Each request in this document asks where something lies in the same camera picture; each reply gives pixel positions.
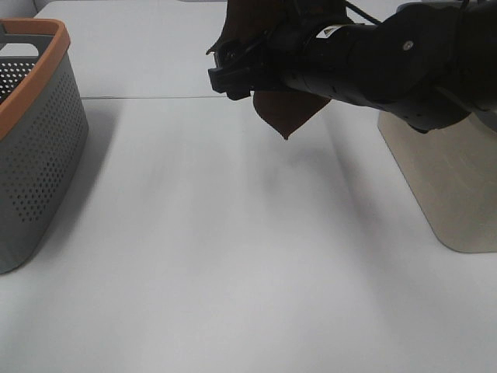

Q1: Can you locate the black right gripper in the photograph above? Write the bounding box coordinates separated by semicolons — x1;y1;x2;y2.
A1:
207;19;322;100

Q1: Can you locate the brown towel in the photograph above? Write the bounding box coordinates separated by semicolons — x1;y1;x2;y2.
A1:
207;1;352;139

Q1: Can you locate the grey perforated basket orange rim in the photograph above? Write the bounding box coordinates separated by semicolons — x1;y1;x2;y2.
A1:
1;18;89;274

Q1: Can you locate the beige basket grey rim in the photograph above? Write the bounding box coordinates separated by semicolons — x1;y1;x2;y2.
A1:
374;1;496;253

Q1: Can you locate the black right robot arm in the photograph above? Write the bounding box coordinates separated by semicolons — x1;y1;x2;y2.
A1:
208;1;496;137

